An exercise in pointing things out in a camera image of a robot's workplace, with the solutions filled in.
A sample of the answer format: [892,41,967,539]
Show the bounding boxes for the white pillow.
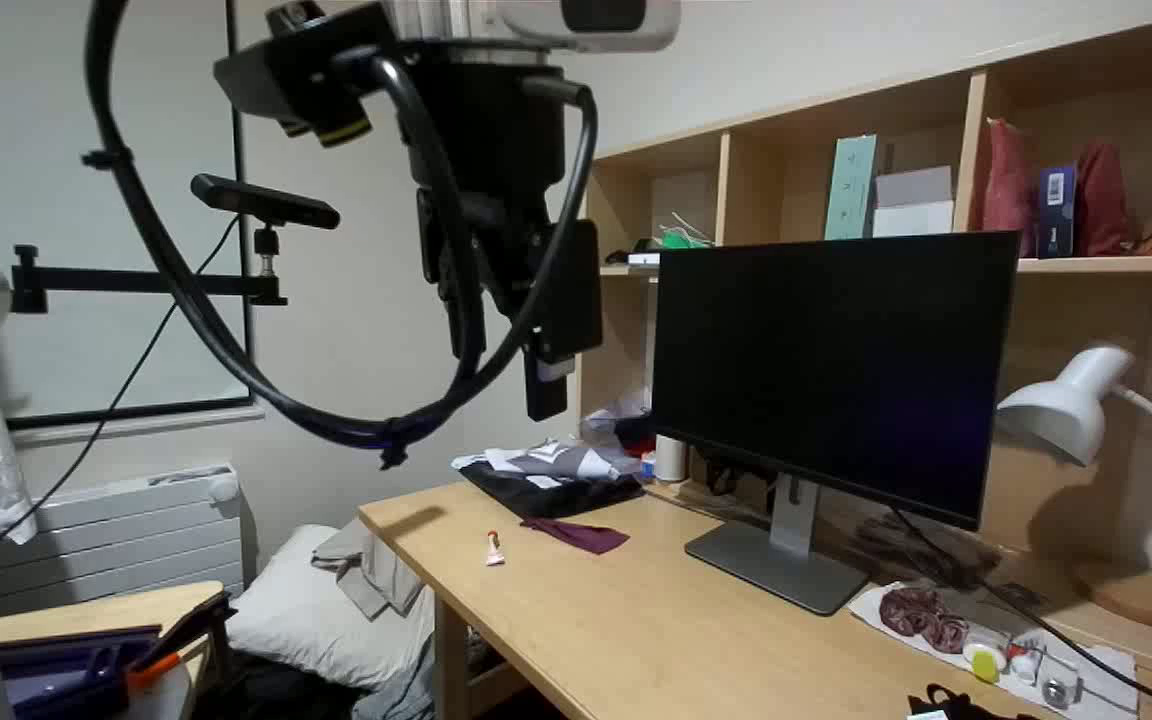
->
[225,521,441,692]

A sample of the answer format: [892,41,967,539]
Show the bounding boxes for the black window frame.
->
[0,0,262,434]

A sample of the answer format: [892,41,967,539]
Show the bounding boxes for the green white packet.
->
[648,209,715,254]

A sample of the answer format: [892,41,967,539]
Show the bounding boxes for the dark cable bundle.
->
[854,512,1008,593]

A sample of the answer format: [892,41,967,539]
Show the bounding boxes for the red books on shelf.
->
[976,117,1040,257]

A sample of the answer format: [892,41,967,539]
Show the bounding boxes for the white desk lamp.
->
[992,342,1152,637]

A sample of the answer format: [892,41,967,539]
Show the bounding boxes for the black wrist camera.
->
[214,0,400,153]

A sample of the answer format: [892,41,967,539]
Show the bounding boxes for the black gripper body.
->
[392,37,579,291]

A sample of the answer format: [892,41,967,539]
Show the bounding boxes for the wooden side table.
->
[0,575,231,720]

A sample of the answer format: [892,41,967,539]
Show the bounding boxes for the black stereo camera bar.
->
[187,174,344,233]

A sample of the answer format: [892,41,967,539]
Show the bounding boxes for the folded black white clothes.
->
[453,435,648,525]

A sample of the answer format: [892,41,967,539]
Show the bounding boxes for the grey folded cloth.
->
[307,517,427,623]

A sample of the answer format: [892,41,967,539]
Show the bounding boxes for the wooden shelf unit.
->
[576,3,1152,634]

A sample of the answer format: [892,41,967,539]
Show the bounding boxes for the yellow green round item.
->
[965,642,1008,690]

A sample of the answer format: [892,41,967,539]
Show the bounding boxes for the thin black camera cable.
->
[0,212,248,554]

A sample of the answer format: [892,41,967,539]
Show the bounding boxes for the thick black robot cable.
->
[79,0,603,471]

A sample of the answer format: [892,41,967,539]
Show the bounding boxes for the purple tool tray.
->
[0,623,168,720]

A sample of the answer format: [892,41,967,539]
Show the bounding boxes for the purple cloth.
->
[521,517,633,560]

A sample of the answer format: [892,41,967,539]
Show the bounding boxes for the white radiator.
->
[0,461,251,622]

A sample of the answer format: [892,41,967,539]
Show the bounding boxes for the maroon pouch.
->
[1071,135,1141,257]

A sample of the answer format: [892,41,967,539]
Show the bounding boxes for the clear bag with red contents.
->
[871,575,972,659]

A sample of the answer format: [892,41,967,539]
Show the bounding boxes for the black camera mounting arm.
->
[7,225,287,316]

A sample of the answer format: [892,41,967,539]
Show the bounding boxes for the silver metal clip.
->
[1003,637,1090,713]

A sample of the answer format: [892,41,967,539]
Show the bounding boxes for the teal book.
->
[822,134,880,245]

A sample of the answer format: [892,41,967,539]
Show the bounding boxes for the orange black hand tool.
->
[121,593,242,698]

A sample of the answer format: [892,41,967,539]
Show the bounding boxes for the white box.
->
[867,160,961,241]

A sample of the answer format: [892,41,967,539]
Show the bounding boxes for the dark clothing pile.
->
[187,645,441,720]

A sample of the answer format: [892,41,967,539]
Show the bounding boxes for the dark blue box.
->
[1031,160,1085,259]

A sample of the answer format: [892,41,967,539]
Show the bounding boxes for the thin black desk cable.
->
[887,506,1152,720]

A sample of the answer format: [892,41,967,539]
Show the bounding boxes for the black computer monitor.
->
[648,233,1023,622]

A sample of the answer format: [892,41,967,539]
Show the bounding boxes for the white cup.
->
[648,434,687,489]

